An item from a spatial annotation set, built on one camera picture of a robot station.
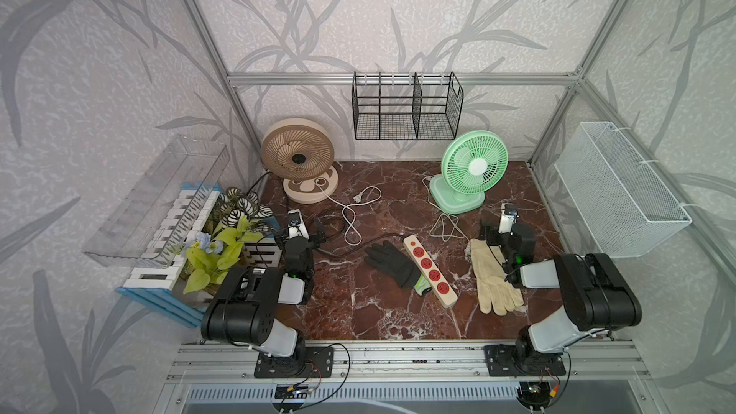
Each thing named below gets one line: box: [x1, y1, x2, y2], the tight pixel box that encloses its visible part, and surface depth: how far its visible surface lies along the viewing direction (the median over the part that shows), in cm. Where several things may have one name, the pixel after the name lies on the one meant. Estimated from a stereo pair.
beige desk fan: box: [260, 117, 339, 205], surface depth 96 cm
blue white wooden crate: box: [115, 182, 282, 328], surface depth 63 cm
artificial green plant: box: [183, 186, 274, 295], surface depth 72 cm
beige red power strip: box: [402, 234, 459, 309], surface depth 88 cm
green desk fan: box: [428, 130, 509, 215], surface depth 91 cm
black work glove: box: [364, 240, 432, 297], surface depth 93 cm
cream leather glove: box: [468, 238, 525, 317], surface depth 86 cm
